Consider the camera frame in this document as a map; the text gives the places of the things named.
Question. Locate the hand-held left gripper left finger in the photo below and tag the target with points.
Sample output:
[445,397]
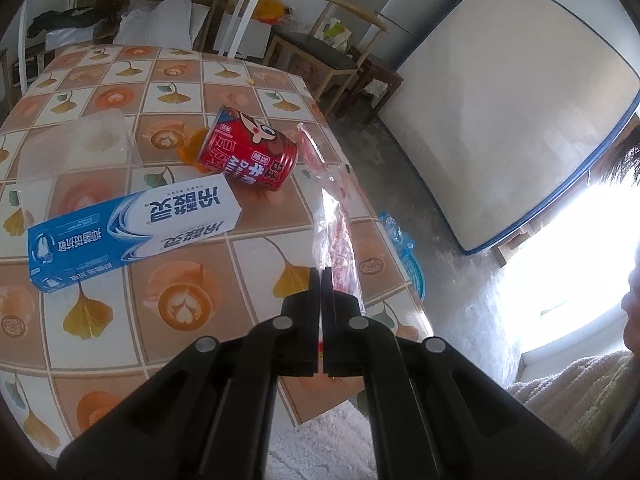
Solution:
[300,320]

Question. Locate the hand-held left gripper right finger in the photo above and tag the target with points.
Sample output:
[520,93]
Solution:
[340,320]

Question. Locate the clear wrapper with red print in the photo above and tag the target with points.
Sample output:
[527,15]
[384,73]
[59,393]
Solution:
[340,240]

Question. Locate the blue plastic basket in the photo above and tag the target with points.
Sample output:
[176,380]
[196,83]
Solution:
[415,275]

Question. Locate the light blue plastic bag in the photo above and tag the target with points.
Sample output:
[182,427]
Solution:
[395,235]

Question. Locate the red drink can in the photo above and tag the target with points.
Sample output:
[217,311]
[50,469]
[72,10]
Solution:
[250,152]

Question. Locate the blue and white toothpaste box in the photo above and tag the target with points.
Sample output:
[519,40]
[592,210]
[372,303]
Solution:
[125,230]

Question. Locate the orange plastic cup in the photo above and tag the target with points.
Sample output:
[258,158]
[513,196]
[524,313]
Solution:
[192,147]

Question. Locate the clear bag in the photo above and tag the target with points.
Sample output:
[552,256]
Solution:
[85,140]

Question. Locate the leaf-print checkered tablecloth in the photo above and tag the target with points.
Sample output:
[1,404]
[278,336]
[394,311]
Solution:
[200,270]

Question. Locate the white fluffy rug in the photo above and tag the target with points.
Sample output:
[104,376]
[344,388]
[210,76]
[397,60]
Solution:
[320,440]

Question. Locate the dark wooden stool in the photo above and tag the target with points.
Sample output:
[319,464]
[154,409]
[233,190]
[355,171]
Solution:
[380,77]

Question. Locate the person's cream fleece jacket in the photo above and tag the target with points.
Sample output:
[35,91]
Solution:
[580,400]

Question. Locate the white mattress with blue trim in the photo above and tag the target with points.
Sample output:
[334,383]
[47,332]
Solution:
[500,110]

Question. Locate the wooden chair with dark seat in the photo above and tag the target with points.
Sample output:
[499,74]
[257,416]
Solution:
[310,47]

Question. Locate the white bag with green print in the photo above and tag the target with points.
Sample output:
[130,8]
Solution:
[336,34]

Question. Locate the white carton box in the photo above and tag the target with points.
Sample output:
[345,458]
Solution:
[250,35]

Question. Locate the person's head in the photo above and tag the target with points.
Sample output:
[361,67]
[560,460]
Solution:
[632,310]

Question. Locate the yellow plush toy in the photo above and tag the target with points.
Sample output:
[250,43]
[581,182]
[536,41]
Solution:
[272,9]

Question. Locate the white pillow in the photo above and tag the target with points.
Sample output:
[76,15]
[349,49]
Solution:
[160,22]

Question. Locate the black clothing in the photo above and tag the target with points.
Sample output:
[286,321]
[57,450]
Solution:
[65,21]

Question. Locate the white long table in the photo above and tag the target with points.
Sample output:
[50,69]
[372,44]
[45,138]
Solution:
[24,50]

